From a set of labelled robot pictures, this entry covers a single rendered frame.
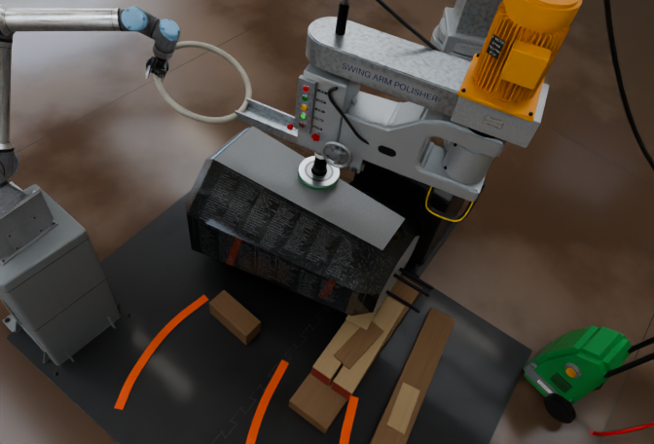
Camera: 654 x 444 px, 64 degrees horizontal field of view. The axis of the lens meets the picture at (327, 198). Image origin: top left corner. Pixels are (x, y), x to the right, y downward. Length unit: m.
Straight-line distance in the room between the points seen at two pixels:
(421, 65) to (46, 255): 1.76
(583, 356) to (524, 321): 0.69
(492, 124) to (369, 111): 0.55
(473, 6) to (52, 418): 2.83
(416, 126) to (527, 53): 0.57
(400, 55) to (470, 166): 0.54
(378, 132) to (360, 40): 0.39
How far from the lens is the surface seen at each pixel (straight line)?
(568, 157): 4.77
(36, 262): 2.56
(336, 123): 2.30
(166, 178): 3.86
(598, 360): 2.98
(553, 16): 1.84
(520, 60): 1.85
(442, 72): 2.10
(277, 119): 2.67
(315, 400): 2.92
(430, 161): 2.38
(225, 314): 3.06
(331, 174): 2.70
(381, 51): 2.13
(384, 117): 2.29
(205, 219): 2.84
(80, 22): 2.37
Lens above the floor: 2.86
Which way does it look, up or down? 50 degrees down
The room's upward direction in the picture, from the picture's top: 10 degrees clockwise
